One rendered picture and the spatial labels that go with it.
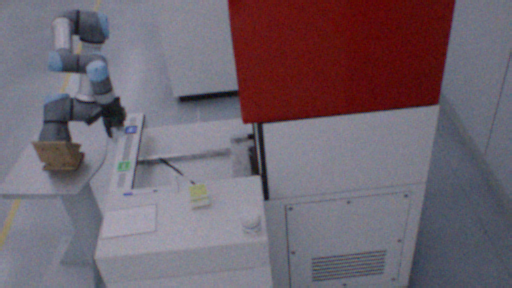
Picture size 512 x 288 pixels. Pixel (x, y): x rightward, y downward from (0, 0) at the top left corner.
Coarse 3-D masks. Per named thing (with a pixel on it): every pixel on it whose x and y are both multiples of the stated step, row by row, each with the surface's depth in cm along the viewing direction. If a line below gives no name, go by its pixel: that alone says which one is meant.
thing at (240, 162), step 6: (234, 144) 240; (234, 156) 233; (240, 156) 233; (246, 156) 232; (234, 162) 230; (240, 162) 230; (246, 162) 229; (234, 168) 227; (240, 168) 226; (246, 168) 226; (234, 174) 224; (240, 174) 223; (246, 174) 223
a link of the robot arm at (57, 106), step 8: (48, 96) 238; (56, 96) 238; (64, 96) 240; (48, 104) 237; (56, 104) 238; (64, 104) 239; (72, 104) 241; (48, 112) 237; (56, 112) 237; (64, 112) 239; (72, 112) 241; (64, 120) 240; (72, 120) 244
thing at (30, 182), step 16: (96, 144) 258; (32, 160) 252; (96, 160) 248; (16, 176) 244; (32, 176) 243; (48, 176) 242; (64, 176) 241; (80, 176) 240; (0, 192) 236; (16, 192) 235; (32, 192) 234; (48, 192) 233; (64, 192) 232
